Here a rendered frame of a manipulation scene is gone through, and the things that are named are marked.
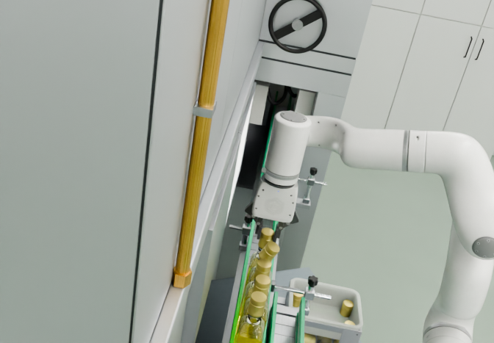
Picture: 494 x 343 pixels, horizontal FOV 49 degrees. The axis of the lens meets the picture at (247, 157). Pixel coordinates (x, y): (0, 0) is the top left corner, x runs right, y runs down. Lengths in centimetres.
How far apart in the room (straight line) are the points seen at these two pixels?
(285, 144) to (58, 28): 81
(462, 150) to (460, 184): 7
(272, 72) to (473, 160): 112
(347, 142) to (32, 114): 81
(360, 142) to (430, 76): 397
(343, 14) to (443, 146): 101
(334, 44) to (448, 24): 300
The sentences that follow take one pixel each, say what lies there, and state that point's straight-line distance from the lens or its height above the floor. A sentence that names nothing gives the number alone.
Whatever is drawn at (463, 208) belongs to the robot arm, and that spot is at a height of 159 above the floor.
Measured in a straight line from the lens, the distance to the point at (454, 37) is 507.
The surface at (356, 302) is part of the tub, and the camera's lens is 177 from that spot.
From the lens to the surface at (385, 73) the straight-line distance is 506.
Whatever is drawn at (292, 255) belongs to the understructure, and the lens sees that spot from 253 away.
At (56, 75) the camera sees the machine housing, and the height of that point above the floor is 195.
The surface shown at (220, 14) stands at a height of 197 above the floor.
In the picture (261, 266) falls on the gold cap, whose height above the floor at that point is 133.
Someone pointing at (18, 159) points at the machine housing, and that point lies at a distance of 52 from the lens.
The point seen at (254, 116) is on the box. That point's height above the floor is 121.
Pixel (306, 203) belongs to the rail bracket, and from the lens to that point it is 212.
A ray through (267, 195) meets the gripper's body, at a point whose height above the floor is 146.
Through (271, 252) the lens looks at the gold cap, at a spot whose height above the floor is 134.
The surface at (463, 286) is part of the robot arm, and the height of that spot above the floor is 139.
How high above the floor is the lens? 212
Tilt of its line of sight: 27 degrees down
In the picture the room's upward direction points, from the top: 11 degrees clockwise
